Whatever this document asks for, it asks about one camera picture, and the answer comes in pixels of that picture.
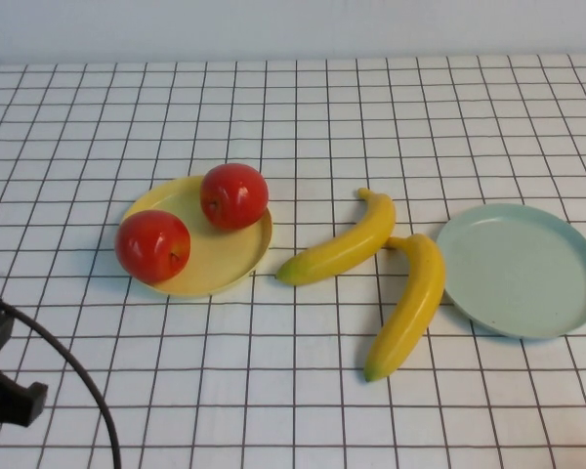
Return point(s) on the yellow plastic plate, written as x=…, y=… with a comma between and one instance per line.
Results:
x=224, y=254

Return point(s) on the light blue plastic plate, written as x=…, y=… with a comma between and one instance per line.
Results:
x=517, y=273

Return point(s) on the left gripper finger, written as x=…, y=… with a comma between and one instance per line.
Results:
x=10, y=400

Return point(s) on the yellow banana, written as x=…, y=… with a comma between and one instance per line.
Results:
x=415, y=298
x=351, y=244

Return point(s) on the white grid tablecloth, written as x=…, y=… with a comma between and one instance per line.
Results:
x=273, y=391

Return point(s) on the red apple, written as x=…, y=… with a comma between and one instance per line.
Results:
x=151, y=246
x=234, y=198

